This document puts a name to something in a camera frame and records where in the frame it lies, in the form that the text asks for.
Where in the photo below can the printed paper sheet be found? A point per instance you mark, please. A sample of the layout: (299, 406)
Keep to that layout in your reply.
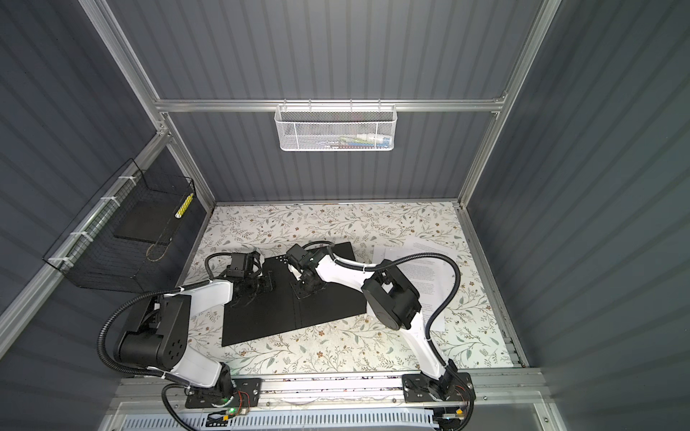
(434, 280)
(409, 248)

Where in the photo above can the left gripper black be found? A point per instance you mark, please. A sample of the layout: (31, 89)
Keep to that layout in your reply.
(269, 282)

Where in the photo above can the white ventilated cable duct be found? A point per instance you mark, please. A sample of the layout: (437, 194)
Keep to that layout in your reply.
(315, 420)

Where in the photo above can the black pad in basket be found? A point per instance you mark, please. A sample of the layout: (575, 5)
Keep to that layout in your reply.
(150, 222)

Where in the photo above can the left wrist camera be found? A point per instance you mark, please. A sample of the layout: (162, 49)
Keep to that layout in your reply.
(241, 265)

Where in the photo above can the printed paper sheet near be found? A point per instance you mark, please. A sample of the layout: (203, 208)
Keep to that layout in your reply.
(434, 280)

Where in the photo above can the yellow marker in basket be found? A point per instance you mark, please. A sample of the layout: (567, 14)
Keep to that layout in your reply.
(184, 206)

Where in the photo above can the white wire mesh basket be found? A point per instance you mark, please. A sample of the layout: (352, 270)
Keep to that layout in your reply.
(299, 131)

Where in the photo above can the black wire basket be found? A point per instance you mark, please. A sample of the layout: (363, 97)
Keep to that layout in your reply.
(127, 242)

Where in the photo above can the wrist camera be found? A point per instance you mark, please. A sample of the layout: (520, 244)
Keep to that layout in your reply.
(295, 256)
(241, 265)

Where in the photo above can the printed paper sheet far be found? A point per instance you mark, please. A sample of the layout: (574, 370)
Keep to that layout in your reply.
(409, 248)

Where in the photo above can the blue folder with black inside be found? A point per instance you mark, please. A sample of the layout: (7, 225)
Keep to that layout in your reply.
(280, 310)

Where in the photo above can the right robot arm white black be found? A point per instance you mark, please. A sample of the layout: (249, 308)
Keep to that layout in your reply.
(392, 297)

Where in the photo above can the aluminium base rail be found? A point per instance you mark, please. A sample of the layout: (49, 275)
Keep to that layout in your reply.
(386, 389)

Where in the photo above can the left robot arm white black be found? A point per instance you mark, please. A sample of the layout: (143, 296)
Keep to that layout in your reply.
(155, 336)

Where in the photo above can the pens in white basket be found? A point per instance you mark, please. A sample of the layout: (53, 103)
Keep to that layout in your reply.
(359, 141)

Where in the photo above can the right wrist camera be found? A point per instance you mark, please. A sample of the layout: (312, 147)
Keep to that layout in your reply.
(295, 256)

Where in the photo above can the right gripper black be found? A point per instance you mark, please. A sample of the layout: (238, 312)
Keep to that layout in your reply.
(300, 293)

